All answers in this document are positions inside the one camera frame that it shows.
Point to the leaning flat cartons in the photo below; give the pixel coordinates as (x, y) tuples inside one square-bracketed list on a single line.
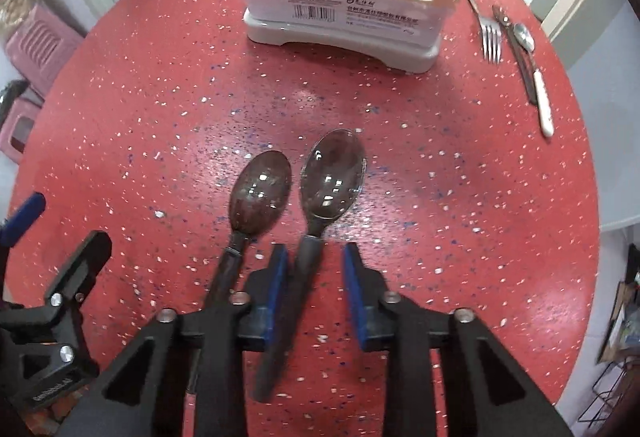
[(622, 317)]

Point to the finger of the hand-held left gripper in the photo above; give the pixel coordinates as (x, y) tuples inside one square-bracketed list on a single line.
[(25, 217), (82, 267)]

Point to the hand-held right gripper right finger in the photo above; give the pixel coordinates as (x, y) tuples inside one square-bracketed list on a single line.
[(352, 297)]

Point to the black plastic bag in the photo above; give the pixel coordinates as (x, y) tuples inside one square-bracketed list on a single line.
[(12, 92)]

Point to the pink plastic stool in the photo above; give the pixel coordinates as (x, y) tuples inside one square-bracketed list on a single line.
[(35, 47), (17, 127)]

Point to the metal fork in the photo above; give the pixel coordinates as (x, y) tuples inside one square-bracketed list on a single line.
[(491, 39)]

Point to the large dark spoon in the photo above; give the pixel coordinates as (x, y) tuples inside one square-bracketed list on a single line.
[(330, 177)]

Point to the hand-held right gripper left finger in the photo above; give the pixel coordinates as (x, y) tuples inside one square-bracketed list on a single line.
[(277, 297)]

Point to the small brown spoon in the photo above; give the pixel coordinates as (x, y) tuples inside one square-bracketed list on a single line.
[(260, 192)]

